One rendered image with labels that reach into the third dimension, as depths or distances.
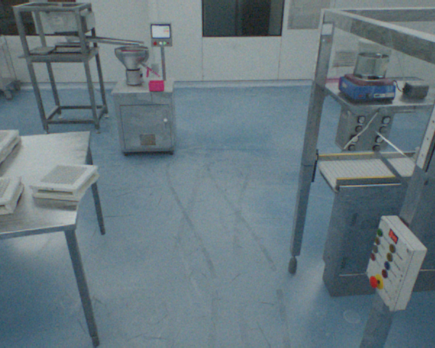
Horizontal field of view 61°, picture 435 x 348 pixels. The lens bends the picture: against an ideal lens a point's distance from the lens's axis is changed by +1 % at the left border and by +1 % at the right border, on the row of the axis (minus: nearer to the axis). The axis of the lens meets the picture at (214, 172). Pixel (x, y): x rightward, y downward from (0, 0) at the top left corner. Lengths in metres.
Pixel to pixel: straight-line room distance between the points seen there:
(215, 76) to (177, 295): 4.92
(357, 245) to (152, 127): 2.56
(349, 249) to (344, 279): 0.24
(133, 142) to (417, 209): 3.35
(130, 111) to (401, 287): 3.30
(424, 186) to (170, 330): 1.68
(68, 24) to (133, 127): 1.44
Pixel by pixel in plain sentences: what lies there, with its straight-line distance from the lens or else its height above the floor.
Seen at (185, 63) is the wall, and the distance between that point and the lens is 6.76.
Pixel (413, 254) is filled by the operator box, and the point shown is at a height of 1.16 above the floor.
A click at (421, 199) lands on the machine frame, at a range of 1.29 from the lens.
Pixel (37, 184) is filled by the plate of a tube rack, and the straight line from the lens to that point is 2.01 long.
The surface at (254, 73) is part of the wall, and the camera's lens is 6.90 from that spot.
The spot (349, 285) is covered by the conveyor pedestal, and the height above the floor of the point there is 0.10.
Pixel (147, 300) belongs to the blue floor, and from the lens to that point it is 2.56.
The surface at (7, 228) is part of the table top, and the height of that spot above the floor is 0.89.
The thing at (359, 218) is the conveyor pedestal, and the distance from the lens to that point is 2.27.
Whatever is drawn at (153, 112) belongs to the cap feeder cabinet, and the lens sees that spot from 4.03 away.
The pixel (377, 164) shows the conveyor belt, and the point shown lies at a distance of 2.31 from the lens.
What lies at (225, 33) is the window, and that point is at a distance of 6.70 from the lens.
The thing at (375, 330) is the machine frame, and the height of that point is 0.67.
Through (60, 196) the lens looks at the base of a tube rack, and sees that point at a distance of 1.96.
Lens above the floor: 1.90
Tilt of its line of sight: 29 degrees down
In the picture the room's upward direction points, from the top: straight up
